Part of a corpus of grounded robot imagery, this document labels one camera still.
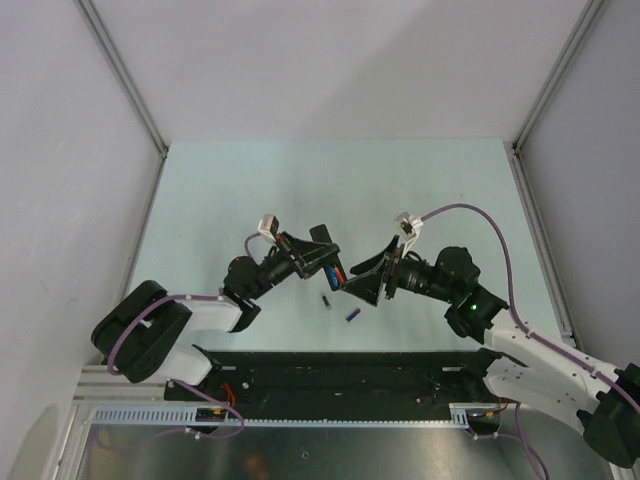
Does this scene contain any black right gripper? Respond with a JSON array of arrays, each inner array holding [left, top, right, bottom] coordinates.
[[340, 235, 457, 306]]

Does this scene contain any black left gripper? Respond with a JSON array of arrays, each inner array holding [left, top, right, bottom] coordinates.
[[247, 230, 338, 300]]

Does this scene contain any white slotted cable duct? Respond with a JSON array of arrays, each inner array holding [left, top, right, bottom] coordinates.
[[89, 404, 474, 429]]

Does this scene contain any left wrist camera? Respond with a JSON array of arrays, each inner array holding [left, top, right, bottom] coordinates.
[[257, 214, 279, 244]]

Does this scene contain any blue battery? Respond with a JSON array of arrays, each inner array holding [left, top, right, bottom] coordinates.
[[328, 267, 339, 287]]

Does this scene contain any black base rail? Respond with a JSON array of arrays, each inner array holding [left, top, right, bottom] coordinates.
[[139, 351, 510, 425]]

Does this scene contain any black remote control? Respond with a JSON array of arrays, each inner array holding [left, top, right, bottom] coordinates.
[[309, 224, 346, 291]]

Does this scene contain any left aluminium frame post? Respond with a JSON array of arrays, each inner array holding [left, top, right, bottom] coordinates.
[[74, 0, 169, 160]]

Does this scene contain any orange battery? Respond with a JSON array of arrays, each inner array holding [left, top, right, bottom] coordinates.
[[334, 266, 345, 285]]

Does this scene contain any right aluminium frame post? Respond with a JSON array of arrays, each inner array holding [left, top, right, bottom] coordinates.
[[511, 0, 610, 154]]

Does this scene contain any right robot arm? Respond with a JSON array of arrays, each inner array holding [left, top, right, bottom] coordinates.
[[340, 240, 639, 469]]

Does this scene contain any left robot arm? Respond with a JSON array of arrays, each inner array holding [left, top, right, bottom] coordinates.
[[91, 225, 340, 400]]

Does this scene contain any aluminium frame post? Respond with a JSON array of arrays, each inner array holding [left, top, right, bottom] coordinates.
[[74, 0, 169, 160], [511, 0, 610, 154]]

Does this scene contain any purple battery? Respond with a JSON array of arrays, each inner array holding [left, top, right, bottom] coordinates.
[[346, 308, 361, 322]]

